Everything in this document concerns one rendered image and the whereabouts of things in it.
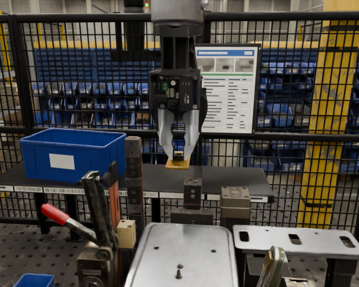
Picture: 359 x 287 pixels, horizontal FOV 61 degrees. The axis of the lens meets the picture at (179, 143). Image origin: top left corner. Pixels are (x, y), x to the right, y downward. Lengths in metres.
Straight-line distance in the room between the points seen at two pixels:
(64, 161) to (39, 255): 0.44
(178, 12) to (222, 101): 0.65
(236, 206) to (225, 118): 0.35
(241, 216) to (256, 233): 0.07
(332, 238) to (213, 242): 0.29
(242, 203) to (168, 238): 0.22
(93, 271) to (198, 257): 0.22
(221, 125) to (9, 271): 0.89
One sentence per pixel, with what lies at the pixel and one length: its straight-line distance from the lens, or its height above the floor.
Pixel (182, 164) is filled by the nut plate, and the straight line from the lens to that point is 0.51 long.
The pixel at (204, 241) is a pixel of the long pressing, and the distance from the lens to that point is 0.76.
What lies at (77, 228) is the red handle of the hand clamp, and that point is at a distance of 0.64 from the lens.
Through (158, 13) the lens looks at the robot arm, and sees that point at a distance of 0.45.
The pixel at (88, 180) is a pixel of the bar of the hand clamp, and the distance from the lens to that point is 0.57.
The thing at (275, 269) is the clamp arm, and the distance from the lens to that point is 0.56.
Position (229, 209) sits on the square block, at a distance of 0.85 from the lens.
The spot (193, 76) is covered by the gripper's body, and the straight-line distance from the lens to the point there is 0.44.
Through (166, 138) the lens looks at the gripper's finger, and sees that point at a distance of 0.51.
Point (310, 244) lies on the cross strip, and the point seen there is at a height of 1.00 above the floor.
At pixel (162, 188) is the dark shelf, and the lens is 0.94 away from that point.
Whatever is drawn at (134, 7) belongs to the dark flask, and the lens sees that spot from 1.15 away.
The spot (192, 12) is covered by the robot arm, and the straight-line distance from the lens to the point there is 0.45.
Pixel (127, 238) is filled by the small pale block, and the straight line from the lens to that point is 0.71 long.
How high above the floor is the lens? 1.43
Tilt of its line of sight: 17 degrees down
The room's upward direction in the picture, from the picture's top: straight up
